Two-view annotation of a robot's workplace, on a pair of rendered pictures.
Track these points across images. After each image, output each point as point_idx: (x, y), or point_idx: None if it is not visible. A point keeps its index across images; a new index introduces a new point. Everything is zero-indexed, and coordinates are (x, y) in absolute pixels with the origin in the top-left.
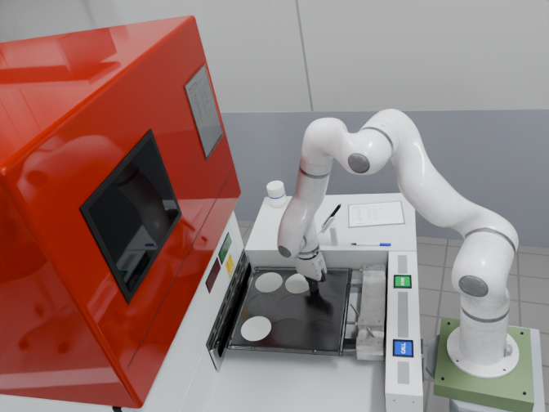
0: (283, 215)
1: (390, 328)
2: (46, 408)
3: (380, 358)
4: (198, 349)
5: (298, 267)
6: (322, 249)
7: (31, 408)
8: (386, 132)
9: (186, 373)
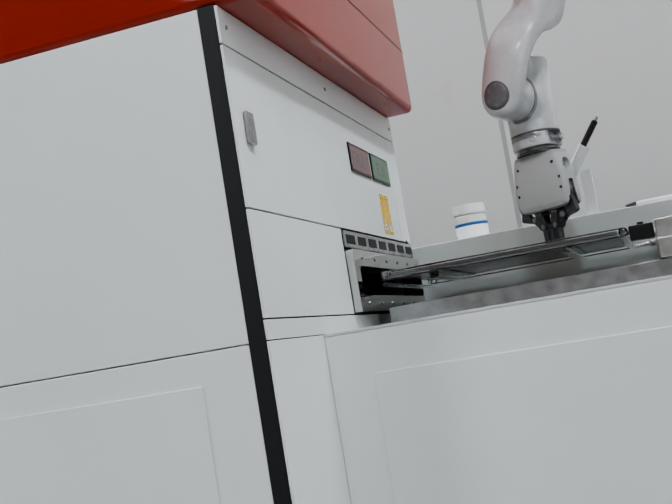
0: (492, 32)
1: None
2: (63, 70)
3: None
4: (328, 203)
5: (523, 194)
6: (568, 218)
7: (33, 84)
8: None
9: (307, 190)
